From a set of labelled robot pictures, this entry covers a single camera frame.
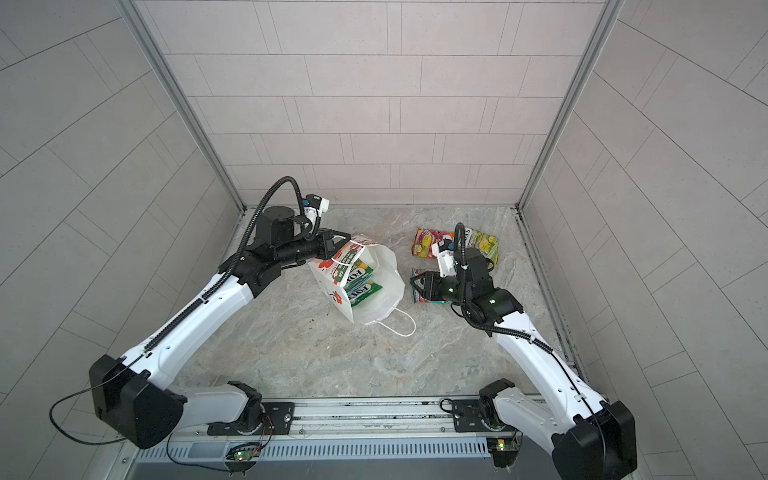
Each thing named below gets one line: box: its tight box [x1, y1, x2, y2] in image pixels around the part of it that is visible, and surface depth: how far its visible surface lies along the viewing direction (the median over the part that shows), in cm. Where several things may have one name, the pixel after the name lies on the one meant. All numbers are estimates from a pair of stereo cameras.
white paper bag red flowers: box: [308, 234, 406, 325], surface depth 83 cm
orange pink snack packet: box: [412, 226, 455, 260], surface depth 104 cm
